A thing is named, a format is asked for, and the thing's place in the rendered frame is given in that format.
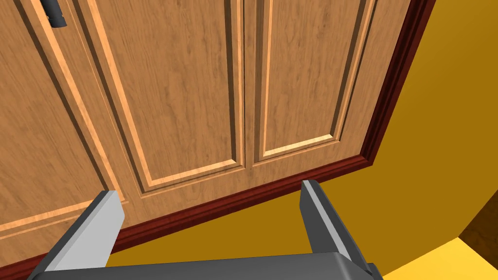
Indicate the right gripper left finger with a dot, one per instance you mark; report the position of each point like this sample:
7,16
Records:
93,237

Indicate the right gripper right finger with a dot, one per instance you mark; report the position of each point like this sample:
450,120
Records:
327,225

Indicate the brown wooden panelled door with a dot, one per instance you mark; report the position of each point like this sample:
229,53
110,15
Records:
175,97

